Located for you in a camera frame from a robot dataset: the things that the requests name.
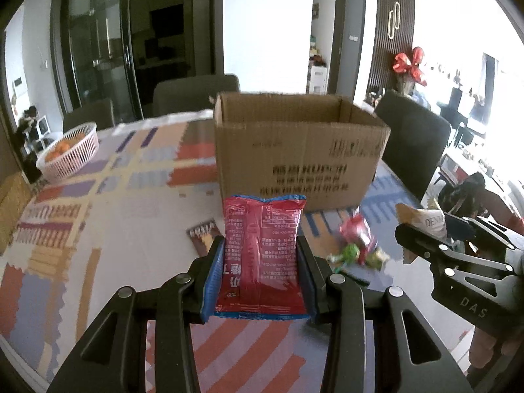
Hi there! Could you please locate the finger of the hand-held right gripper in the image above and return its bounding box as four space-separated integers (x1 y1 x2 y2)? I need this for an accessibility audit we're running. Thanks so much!
444 213 524 250
395 223 515 279

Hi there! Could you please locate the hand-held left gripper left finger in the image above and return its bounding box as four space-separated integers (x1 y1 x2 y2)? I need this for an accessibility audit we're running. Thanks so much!
47 235 226 393

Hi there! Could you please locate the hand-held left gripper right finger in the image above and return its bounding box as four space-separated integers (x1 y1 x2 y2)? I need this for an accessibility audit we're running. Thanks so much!
295 235 476 393

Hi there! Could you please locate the white snack packet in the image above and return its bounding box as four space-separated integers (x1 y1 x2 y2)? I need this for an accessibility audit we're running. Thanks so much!
395 202 447 263

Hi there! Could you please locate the dark striped snack packet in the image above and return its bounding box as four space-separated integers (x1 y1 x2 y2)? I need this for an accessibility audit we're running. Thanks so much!
186 219 219 258

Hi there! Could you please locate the red snack packet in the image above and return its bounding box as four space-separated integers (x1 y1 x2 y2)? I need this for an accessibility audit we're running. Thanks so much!
215 194 309 320

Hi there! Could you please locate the brown cardboard box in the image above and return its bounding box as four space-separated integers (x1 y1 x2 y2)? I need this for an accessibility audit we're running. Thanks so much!
213 92 391 214

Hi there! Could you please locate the person's right hand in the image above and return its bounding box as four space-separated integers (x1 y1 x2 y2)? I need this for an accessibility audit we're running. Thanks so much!
468 328 515 378

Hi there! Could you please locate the dark bag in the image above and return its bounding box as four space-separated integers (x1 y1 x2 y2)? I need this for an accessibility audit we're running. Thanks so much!
438 172 488 218

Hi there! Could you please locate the light green snack packet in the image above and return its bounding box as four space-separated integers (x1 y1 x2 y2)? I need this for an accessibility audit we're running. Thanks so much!
327 243 389 271

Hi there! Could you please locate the pink snack packet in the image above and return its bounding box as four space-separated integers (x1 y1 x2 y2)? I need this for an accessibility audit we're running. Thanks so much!
338 213 379 254

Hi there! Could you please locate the dark chair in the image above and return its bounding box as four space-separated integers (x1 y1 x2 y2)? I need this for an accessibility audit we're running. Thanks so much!
374 90 451 201

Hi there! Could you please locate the red bow decoration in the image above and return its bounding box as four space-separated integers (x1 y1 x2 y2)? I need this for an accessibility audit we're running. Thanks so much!
393 46 428 86

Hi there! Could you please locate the white wicker basket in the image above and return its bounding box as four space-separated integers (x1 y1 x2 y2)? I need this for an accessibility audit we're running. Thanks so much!
36 122 100 183

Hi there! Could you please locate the grey dining chair back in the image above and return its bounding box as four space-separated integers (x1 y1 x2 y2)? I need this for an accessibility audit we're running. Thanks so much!
152 74 241 117

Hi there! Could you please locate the dark room door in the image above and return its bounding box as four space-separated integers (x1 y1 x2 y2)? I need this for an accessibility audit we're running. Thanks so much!
327 0 367 97

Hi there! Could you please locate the white shelf unit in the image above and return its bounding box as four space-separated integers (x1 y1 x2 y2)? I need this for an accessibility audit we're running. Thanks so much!
16 106 52 154

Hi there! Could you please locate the black glass sliding door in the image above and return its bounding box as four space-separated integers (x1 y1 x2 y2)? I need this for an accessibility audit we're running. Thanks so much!
49 0 144 120

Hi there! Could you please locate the dark slatted wall panel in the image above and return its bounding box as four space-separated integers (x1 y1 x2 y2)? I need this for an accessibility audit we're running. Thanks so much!
366 0 416 99

